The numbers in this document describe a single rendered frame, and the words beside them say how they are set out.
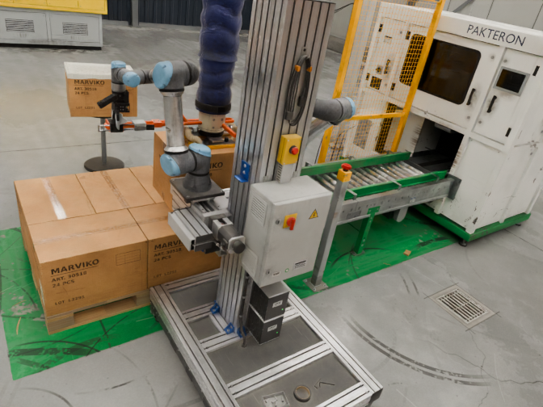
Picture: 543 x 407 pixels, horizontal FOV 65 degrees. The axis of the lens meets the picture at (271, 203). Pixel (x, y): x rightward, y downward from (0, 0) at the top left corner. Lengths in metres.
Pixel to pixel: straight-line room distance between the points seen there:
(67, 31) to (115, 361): 8.03
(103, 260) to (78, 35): 7.71
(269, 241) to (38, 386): 1.50
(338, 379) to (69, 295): 1.62
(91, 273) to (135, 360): 0.57
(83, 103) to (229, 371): 2.88
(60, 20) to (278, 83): 8.30
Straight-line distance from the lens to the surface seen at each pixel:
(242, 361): 2.51
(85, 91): 4.35
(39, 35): 9.91
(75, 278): 2.74
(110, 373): 2.73
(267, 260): 2.01
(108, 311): 3.03
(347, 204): 3.39
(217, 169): 2.71
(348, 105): 2.30
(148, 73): 2.44
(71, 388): 2.70
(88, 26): 10.04
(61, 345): 2.91
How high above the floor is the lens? 2.12
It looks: 29 degrees down
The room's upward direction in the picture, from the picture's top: 10 degrees clockwise
